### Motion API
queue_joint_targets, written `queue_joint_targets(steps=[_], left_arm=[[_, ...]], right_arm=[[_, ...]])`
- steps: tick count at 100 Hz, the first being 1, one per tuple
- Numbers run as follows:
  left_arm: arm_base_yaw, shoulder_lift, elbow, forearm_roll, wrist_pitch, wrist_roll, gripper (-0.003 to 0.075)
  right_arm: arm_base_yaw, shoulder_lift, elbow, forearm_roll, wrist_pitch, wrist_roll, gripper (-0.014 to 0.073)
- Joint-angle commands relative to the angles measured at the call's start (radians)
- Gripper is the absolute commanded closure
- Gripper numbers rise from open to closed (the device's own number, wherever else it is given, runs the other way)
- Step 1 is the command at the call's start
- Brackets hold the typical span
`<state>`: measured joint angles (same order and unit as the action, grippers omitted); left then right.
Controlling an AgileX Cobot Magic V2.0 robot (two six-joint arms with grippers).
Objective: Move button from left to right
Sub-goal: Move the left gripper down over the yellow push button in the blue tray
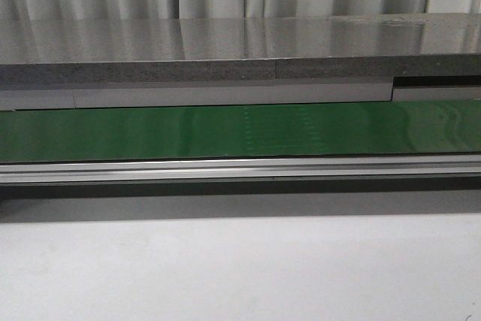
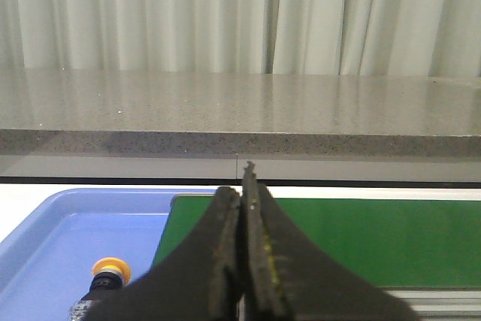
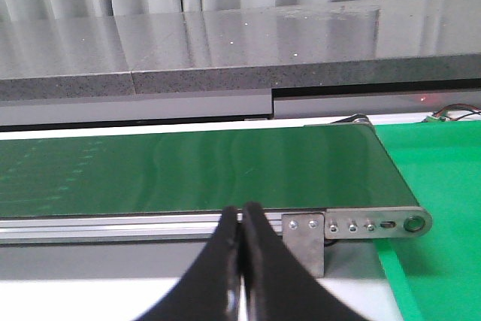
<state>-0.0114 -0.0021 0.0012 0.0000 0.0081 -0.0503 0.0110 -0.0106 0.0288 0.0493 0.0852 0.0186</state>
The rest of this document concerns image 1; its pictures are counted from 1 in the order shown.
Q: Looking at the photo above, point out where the green conveyor belt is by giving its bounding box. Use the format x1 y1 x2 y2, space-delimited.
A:
1 100 480 163

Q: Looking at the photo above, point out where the grey stone counter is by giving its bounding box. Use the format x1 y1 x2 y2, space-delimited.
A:
1 14 480 111

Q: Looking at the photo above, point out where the aluminium conveyor side rail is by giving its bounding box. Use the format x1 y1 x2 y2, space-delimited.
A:
1 153 480 185

